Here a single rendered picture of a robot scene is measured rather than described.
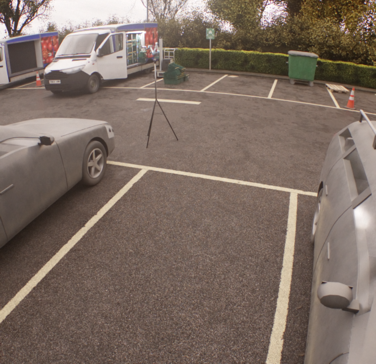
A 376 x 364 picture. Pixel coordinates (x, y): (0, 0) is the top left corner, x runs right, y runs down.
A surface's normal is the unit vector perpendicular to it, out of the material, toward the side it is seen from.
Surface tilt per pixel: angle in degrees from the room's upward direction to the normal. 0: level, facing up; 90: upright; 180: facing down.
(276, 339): 0
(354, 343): 42
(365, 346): 32
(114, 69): 90
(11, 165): 64
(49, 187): 91
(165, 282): 0
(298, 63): 94
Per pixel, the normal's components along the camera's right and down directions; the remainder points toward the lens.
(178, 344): 0.00, -0.88
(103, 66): 0.07, 0.55
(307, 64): -0.28, 0.52
